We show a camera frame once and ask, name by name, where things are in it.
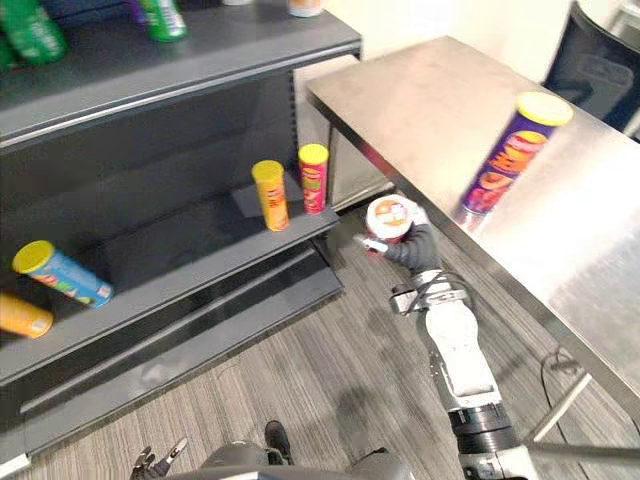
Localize purple chips can yellow lid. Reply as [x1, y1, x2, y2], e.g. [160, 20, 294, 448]
[458, 91, 575, 217]

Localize robot body and legs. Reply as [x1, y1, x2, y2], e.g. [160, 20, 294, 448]
[169, 419, 416, 480]

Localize orange can white lid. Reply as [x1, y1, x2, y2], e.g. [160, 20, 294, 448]
[287, 0, 324, 19]

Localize black cable on floor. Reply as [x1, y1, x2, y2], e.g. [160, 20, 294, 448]
[538, 349, 584, 431]

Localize blue chips can yellow lid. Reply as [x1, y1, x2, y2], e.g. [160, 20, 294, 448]
[12, 240, 115, 309]

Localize red chips can yellow lid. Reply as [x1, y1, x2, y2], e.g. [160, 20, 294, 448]
[298, 143, 330, 216]

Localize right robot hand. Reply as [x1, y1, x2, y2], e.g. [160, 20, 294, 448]
[354, 206, 443, 274]

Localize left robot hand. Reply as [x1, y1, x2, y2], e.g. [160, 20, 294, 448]
[130, 437, 190, 480]

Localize dark grey shelf unit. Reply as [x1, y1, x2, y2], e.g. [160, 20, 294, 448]
[0, 0, 363, 464]

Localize stainless steel table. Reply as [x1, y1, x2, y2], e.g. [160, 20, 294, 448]
[304, 34, 640, 454]

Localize red gum container white lid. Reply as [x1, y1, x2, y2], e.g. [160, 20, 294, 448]
[364, 195, 419, 256]

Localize green chips can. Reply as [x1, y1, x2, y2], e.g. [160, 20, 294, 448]
[138, 0, 189, 43]
[0, 0, 69, 65]

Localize orange chips can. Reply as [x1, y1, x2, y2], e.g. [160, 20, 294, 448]
[0, 292, 55, 340]

